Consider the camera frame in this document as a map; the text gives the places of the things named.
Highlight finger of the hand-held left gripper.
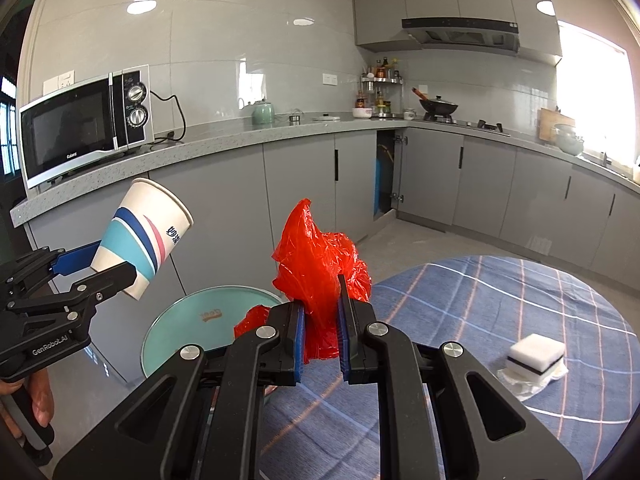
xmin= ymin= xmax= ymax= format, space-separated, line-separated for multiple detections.
xmin=0 ymin=240 xmax=103 ymax=301
xmin=5 ymin=260 xmax=138 ymax=322

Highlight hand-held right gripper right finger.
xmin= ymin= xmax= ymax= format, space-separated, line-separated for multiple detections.
xmin=336 ymin=274 xmax=583 ymax=480

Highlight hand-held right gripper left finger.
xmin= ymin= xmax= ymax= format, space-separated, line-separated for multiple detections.
xmin=52 ymin=300 xmax=307 ymax=480

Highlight striped white paper cup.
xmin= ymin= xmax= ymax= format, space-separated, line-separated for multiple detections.
xmin=90 ymin=177 xmax=194 ymax=302

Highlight red plastic bag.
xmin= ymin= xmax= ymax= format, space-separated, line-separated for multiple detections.
xmin=234 ymin=199 xmax=374 ymax=365

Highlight teal round trash bin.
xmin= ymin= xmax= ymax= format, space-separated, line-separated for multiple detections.
xmin=140 ymin=285 xmax=286 ymax=396

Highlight person's left hand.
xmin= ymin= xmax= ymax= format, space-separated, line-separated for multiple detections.
xmin=0 ymin=369 xmax=55 ymax=438

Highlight blue checked tablecloth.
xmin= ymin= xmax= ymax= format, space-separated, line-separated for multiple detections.
xmin=260 ymin=254 xmax=630 ymax=480

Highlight black and silver microwave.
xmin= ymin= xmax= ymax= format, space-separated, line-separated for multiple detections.
xmin=17 ymin=64 xmax=156 ymax=190

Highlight grey base cabinets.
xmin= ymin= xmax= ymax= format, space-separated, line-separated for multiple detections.
xmin=22 ymin=127 xmax=640 ymax=396

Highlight crumpled white tissue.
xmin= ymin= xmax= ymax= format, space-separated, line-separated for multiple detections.
xmin=496 ymin=360 xmax=571 ymax=402

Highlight white sponge with black layer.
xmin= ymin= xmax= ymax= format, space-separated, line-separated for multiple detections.
xmin=506 ymin=332 xmax=567 ymax=376

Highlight grey kitchen countertop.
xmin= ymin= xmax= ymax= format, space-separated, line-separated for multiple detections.
xmin=10 ymin=110 xmax=640 ymax=228

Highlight green kettle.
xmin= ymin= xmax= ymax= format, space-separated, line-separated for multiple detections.
xmin=250 ymin=100 xmax=277 ymax=127

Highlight black wok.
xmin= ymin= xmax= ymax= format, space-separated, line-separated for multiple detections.
xmin=411 ymin=87 xmax=459 ymax=116

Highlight gas stove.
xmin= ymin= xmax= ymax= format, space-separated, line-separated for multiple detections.
xmin=422 ymin=112 xmax=511 ymax=137

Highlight metal spice rack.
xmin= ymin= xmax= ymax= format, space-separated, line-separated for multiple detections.
xmin=352 ymin=57 xmax=405 ymax=118

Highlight wooden cutting board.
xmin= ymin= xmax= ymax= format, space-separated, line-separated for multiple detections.
xmin=537 ymin=107 xmax=576 ymax=146

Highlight glass bowl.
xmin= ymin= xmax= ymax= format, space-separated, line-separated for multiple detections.
xmin=552 ymin=123 xmax=586 ymax=157

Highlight black range hood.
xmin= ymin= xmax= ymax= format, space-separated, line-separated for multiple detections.
xmin=401 ymin=17 xmax=521 ymax=56

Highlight bright window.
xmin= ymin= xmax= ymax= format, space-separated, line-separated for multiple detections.
xmin=555 ymin=20 xmax=633 ymax=161

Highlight black power cable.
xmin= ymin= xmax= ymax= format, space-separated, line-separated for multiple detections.
xmin=149 ymin=89 xmax=187 ymax=147

